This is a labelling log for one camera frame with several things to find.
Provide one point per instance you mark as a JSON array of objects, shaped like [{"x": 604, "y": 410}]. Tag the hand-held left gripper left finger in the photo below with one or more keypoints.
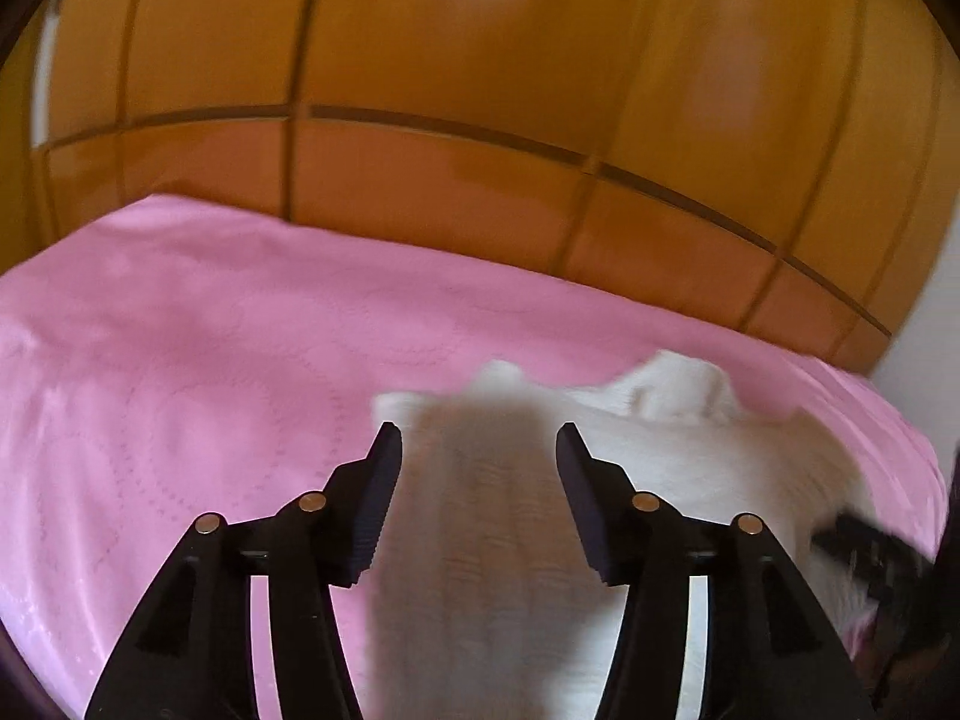
[{"x": 373, "y": 514}]

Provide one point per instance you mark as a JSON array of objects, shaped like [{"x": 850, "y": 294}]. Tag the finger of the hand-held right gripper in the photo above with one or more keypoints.
[{"x": 844, "y": 534}]

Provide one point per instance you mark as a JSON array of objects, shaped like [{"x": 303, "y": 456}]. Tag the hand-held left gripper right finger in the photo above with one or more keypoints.
[{"x": 585, "y": 514}]

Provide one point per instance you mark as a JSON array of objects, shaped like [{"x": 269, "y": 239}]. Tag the white fleece garment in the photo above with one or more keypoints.
[{"x": 495, "y": 540}]

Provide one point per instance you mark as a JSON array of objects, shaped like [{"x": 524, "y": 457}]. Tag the pink bed sheet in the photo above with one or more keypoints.
[{"x": 187, "y": 352}]

